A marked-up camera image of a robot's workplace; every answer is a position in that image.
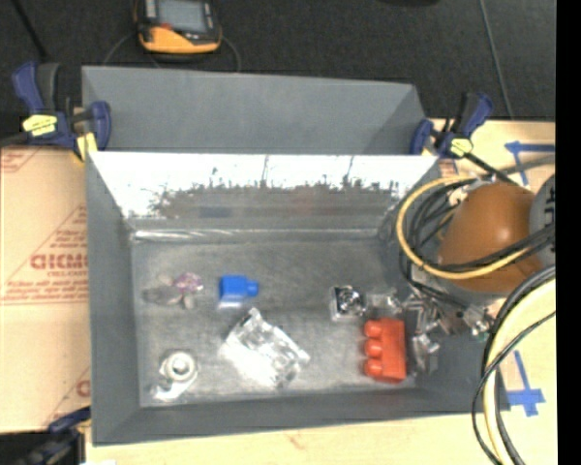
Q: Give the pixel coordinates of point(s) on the white round plastic fitting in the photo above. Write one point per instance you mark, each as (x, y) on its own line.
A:
(176, 371)

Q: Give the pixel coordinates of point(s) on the brown cardboard board, red print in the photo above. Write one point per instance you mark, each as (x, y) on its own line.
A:
(39, 259)

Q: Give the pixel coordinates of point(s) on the blue toy brick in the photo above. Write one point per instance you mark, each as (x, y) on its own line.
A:
(235, 288)

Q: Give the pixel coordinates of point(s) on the grey metal bin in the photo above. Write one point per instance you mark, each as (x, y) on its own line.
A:
(252, 114)

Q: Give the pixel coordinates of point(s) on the large clear plastic brick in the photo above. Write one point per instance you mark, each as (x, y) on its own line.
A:
(264, 349)

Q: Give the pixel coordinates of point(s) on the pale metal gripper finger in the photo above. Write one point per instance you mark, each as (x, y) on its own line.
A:
(418, 315)
(426, 351)

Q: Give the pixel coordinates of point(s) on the red toy brick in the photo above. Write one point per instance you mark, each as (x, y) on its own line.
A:
(385, 349)

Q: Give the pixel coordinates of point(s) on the small clear plastic piece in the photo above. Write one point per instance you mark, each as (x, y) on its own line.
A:
(385, 303)

